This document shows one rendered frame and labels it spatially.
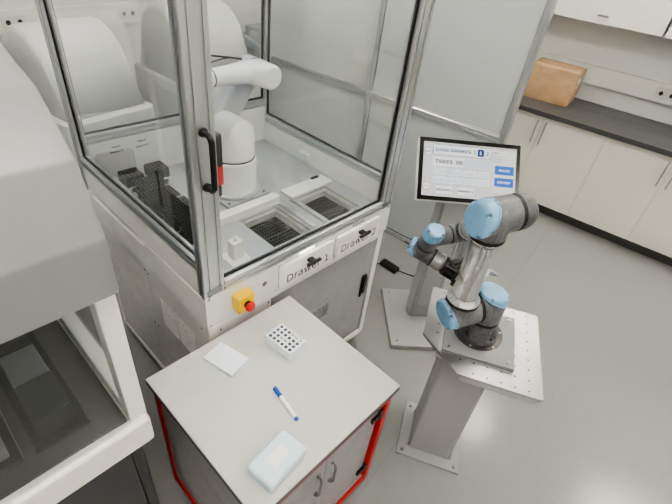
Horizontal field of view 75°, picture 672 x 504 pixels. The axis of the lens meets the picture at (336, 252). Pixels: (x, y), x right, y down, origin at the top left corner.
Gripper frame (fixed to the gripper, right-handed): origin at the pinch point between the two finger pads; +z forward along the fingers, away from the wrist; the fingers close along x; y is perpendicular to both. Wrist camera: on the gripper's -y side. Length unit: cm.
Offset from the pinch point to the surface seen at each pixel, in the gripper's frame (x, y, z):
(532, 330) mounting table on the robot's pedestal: -8.9, -4.8, 25.6
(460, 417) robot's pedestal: -54, 14, 23
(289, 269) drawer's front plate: -22, 30, -70
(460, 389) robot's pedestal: -37.8, 17.0, 13.6
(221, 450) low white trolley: -39, 94, -50
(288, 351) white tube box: -31, 57, -51
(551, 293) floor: -59, -151, 70
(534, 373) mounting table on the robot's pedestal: -10.8, 17.9, 28.7
